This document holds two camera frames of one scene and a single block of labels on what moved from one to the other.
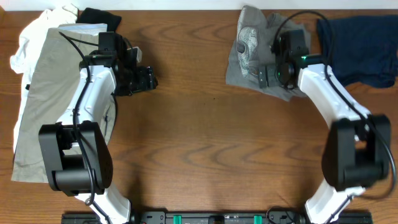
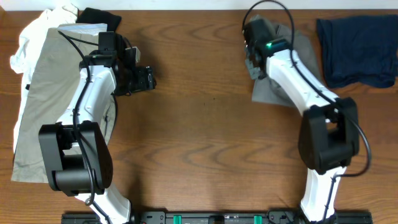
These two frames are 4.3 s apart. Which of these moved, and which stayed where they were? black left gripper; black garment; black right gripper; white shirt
Moved: black right gripper
Stayed: black garment; white shirt; black left gripper
